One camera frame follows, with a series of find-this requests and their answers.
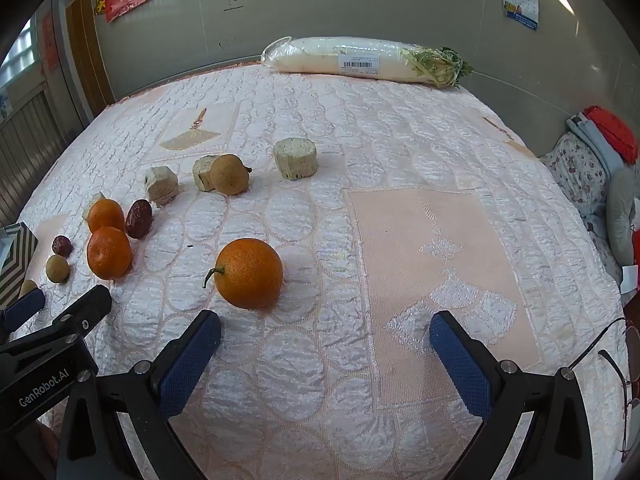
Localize thin-framed eyeglasses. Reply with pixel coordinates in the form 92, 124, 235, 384
567, 317, 640, 463

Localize large red date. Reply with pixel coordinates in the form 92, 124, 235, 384
125, 199, 153, 240

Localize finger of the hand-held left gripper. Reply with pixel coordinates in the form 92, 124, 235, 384
50, 284, 113, 336
0, 287, 47, 333

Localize light blue cloth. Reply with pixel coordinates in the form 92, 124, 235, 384
565, 115, 626, 181

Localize wrapped white daikon radish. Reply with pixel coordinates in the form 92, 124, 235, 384
261, 36, 475, 90

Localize wooden door frame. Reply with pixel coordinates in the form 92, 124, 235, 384
65, 0, 116, 126

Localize glass block window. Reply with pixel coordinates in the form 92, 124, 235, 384
0, 17, 38, 93

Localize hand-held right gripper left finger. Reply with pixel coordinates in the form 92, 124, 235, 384
57, 309, 223, 480

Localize striped paper box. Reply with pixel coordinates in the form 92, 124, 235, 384
0, 221, 40, 311

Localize large orange with stem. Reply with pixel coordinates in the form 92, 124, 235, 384
202, 238, 284, 310

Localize grey cloth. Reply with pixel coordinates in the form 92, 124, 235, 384
606, 165, 640, 267

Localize slatted wooden wall panel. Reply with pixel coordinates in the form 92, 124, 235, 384
0, 85, 88, 226

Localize red door decoration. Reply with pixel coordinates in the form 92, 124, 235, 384
39, 12, 58, 76

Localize floral cloth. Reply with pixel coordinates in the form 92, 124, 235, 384
540, 132, 616, 221

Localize small tangerine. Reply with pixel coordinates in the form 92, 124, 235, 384
87, 198, 126, 235
86, 226, 134, 281

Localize pink quilted bedspread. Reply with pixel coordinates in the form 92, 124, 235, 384
0, 62, 628, 480

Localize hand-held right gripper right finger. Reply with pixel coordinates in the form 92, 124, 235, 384
429, 310, 594, 480

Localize red cloth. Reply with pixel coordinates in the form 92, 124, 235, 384
582, 105, 640, 165

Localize beige cut stem chunk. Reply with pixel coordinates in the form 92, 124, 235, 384
144, 166, 180, 207
273, 138, 319, 181
81, 191, 107, 221
192, 155, 218, 192

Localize brown pear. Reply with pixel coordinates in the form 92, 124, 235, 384
208, 153, 253, 196

